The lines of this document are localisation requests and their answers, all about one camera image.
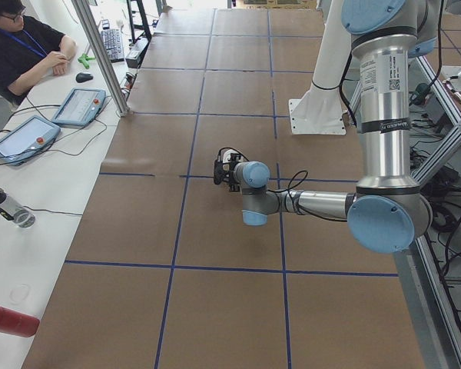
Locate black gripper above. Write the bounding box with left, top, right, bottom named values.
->
left=214, top=153, right=241, bottom=192

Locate white smiley mug black handle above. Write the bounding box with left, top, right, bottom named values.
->
left=221, top=148, right=238, bottom=164

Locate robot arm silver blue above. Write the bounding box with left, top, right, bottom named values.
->
left=214, top=1, right=444, bottom=253

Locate teach pendant far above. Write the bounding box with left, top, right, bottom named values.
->
left=51, top=88, right=106, bottom=128

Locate teach pendant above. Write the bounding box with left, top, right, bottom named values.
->
left=0, top=115, right=61, bottom=165
left=51, top=88, right=106, bottom=128

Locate black computer mouse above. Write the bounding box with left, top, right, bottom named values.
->
left=75, top=72, right=93, bottom=83

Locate black keyboard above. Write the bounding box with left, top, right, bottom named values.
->
left=100, top=29, right=124, bottom=62

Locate green plastic tool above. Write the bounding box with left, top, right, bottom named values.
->
left=78, top=53, right=96, bottom=69

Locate teach pendant near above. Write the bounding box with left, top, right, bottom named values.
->
left=0, top=115, right=61, bottom=165

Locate clear water bottle black cap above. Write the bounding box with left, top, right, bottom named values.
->
left=0, top=188, right=35, bottom=228

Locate seated person black shirt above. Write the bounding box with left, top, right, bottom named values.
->
left=0, top=1, right=77, bottom=105

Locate red cylinder bottle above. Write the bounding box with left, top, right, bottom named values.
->
left=0, top=306, right=40, bottom=337

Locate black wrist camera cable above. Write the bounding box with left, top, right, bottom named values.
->
left=268, top=170, right=349, bottom=222

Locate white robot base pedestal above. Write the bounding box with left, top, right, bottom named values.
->
left=289, top=0, right=351, bottom=135

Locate grey aluminium frame post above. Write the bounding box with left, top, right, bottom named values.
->
left=72, top=0, right=130, bottom=117

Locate aluminium frame rail right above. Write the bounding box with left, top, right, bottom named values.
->
left=395, top=51, right=461, bottom=368

